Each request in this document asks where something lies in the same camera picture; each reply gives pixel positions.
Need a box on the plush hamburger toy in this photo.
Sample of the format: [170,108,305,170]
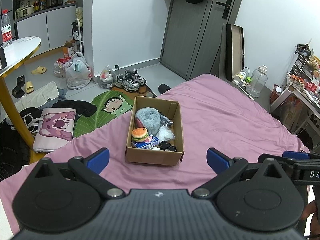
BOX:
[131,127,149,142]

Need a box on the black and white soft item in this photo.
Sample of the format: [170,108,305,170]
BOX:
[158,141,177,152]

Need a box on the blue tissue pack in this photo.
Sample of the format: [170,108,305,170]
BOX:
[131,135,159,150]

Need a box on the clear bubble wrap bag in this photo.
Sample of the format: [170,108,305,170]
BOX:
[157,126,175,142]

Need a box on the fluffy blue plush item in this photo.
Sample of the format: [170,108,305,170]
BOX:
[135,107,161,135]

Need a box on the blue knitted cloth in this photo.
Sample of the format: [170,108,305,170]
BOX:
[159,113,174,127]

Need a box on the white side shelf with clutter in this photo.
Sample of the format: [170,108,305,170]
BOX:
[268,43,320,140]

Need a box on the pink bear laptop bag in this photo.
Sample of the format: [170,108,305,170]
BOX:
[33,108,76,153]

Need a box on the pink bed sheet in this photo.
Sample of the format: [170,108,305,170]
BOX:
[0,73,311,238]

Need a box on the black clothing on floor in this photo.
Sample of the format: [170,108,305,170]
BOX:
[52,100,98,118]

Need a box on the green leaf cartoon rug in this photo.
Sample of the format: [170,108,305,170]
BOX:
[73,85,157,138]

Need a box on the brown cardboard box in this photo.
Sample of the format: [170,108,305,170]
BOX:
[125,95,185,167]

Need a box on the clear plastic water jug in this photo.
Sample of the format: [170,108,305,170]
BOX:
[246,65,268,98]

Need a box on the white towel on floor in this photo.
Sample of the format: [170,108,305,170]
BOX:
[15,81,59,112]

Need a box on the small clear trash bag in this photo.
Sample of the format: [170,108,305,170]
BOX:
[98,66,116,90]

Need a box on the large white plastic bag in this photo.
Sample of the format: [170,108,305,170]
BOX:
[65,51,92,90]

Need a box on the grey sneaker right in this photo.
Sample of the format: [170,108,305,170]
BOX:
[125,69,146,86]

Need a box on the yellow slipper near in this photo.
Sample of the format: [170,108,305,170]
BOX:
[25,81,34,94]

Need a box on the yellow slipper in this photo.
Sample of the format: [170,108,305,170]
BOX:
[31,66,47,75]
[25,81,34,94]

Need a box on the black slipper pair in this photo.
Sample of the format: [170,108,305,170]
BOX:
[11,75,25,99]

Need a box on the black shoe by bed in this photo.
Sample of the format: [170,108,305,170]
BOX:
[158,84,171,94]

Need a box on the yellow slipper far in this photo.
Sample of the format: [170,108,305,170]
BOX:
[31,66,47,75]

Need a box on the grey door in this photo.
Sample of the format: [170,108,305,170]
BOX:
[160,0,242,80]

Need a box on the white round table gold edge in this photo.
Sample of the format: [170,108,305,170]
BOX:
[1,36,44,164]

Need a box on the white cabinet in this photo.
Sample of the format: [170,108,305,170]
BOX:
[16,4,76,56]

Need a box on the red label water bottle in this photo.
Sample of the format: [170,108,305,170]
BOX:
[1,9,12,47]

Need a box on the black drawstring bag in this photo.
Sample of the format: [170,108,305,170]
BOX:
[20,107,44,137]

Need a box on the folded board against wall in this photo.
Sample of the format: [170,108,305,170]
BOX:
[222,24,245,81]

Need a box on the black door handle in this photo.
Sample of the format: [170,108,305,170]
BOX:
[216,0,232,20]

